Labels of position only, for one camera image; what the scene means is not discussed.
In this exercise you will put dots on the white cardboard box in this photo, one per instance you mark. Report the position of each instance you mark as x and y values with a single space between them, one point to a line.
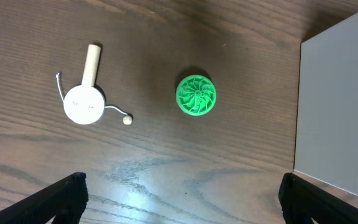
326 147

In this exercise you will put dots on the white wooden pellet drum toy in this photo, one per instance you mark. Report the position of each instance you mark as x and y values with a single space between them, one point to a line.
85 104

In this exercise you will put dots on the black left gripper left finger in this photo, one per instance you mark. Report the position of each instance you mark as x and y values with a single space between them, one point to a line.
62 202

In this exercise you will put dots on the green ribbed round toy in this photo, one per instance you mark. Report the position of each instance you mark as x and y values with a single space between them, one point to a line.
196 95

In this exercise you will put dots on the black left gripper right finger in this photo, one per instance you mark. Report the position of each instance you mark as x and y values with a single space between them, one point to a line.
305 203

